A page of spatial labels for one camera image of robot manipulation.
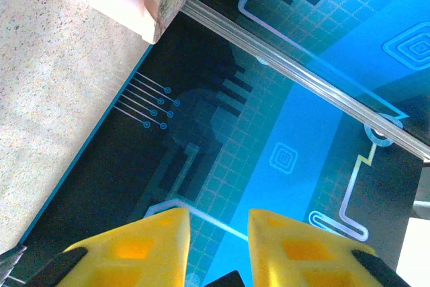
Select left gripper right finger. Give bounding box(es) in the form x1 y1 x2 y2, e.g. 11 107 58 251
247 208 413 287

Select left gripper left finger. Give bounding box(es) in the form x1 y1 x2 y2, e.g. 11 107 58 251
28 206 191 287

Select aluminium frame post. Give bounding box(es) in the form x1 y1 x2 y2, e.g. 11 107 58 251
181 0 430 163

